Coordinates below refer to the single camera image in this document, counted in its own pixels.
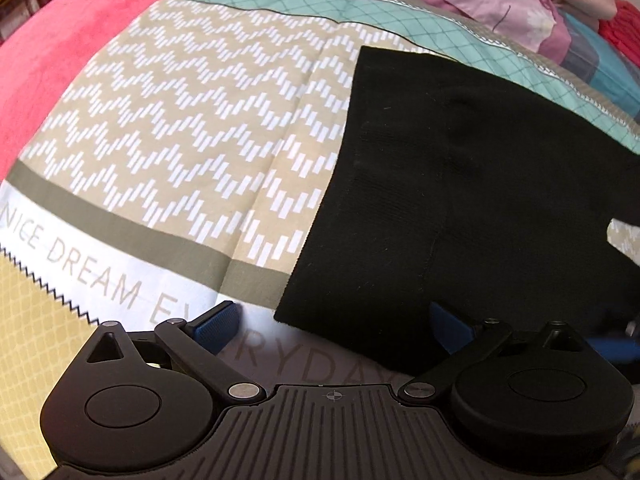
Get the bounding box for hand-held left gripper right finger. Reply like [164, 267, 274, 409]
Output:
[399, 301, 585, 406]

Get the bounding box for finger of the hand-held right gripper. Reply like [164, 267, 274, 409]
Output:
[592, 335, 640, 362]

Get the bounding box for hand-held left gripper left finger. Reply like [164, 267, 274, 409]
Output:
[87, 301, 265, 405]

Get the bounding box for black pants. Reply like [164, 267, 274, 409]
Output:
[274, 46, 640, 376]

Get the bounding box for patterned bed sheet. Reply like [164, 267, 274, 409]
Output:
[0, 0, 640, 478]

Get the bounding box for blue striped pillow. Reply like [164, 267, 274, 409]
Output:
[537, 10, 640, 121]

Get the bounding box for red fleece blanket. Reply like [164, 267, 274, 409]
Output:
[0, 0, 226, 181]

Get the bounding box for red folded cloth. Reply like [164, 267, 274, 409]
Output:
[597, 0, 640, 66]

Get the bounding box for wooden furniture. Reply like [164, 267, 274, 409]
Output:
[0, 0, 56, 43]

